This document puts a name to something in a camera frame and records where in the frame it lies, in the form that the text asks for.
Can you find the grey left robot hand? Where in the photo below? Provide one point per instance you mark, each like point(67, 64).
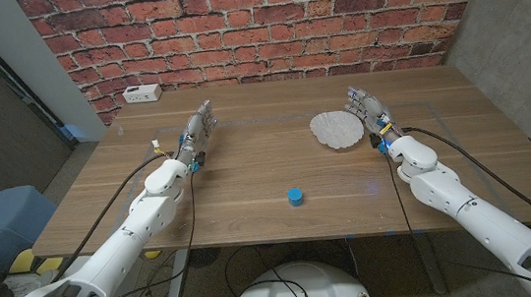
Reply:
point(197, 131)

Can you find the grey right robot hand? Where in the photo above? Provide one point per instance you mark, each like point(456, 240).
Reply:
point(370, 108)

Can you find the white paper coffee filter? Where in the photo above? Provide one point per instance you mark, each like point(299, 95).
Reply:
point(337, 128)

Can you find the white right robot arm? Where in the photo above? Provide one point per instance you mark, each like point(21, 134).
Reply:
point(448, 188)

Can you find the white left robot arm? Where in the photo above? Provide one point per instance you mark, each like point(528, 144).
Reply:
point(153, 210)

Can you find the blue bottle cap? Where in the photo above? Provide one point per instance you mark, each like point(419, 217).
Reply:
point(295, 197)

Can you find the white power strip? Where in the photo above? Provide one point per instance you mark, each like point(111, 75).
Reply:
point(142, 93)

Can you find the red brick printed backdrop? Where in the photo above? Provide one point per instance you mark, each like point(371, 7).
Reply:
point(330, 13)

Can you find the dark round floor object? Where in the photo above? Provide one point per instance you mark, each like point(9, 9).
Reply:
point(204, 257)

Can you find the small yellow floor object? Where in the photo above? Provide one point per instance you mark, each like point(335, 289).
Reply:
point(152, 254)

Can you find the grey metal table leg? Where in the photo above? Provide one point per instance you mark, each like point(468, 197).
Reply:
point(428, 265)
point(178, 281)

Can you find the white robot torso base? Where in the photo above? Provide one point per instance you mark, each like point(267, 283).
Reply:
point(304, 283)

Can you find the blue upholstered seat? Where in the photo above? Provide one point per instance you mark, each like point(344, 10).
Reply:
point(2, 225)

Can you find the large yellow floor object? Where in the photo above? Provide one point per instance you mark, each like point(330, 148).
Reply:
point(23, 263)

